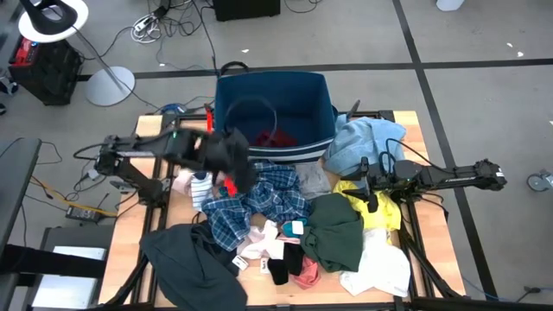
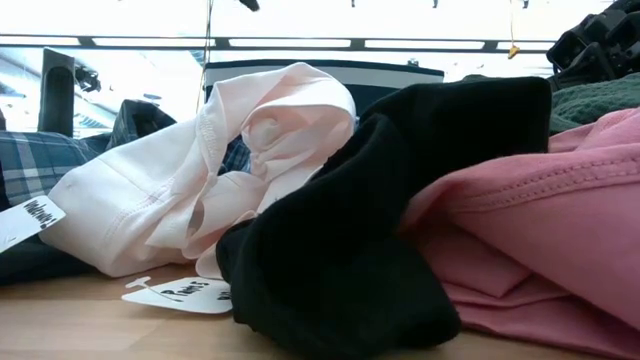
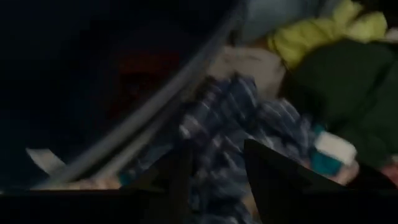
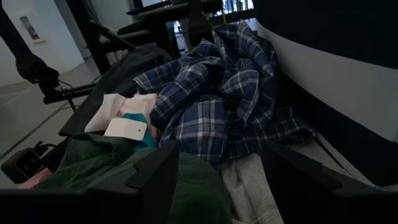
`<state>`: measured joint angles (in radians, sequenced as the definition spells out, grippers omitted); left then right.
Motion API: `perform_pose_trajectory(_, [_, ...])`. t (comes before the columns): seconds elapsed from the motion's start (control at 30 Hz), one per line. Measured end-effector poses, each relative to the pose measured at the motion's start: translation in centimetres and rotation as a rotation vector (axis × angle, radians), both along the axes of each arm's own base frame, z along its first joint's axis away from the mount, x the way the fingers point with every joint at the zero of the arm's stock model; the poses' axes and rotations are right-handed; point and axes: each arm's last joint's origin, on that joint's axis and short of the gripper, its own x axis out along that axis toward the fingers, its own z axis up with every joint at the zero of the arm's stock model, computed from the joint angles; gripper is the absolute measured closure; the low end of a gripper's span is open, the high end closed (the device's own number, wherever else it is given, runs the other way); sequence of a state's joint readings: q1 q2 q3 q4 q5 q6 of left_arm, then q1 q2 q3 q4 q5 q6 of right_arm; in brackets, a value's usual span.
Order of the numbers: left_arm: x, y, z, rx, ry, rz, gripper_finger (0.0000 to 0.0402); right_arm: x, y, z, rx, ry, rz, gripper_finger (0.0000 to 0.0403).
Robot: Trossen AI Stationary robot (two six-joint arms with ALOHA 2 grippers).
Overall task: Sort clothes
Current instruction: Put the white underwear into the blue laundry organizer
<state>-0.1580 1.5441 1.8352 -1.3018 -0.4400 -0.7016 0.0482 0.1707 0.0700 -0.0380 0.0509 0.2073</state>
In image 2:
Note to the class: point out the white tag reading Pants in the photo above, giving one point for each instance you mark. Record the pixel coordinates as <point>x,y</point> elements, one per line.
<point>190,297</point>

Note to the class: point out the white tag reading Underwear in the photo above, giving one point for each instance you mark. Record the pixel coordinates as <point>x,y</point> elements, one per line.
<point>25,220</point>

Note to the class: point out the salmon pink garment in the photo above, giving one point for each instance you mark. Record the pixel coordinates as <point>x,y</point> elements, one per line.
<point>550,225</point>

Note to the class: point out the navy white striped fabric bin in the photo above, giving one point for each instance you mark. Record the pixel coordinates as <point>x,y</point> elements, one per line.
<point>350,75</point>

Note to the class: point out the blue plaid shirt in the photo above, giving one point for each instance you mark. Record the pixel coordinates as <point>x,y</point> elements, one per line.
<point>35,160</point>

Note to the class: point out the pale pink garment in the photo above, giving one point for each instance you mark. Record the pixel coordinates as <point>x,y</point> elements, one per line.
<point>140,200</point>

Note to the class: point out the black mounted device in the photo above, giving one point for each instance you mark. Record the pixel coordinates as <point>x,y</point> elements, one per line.
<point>87,79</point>

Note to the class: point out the small yellow hanging tag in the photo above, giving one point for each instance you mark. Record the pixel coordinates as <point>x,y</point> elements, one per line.
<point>513,51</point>

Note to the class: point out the black tall tower speaker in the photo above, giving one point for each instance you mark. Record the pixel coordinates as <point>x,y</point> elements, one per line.
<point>56,95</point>

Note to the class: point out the dark green knit garment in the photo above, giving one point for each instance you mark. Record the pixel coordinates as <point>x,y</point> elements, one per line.
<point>595,102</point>

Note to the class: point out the black garment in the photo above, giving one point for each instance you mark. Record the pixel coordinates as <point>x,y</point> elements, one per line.
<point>350,225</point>

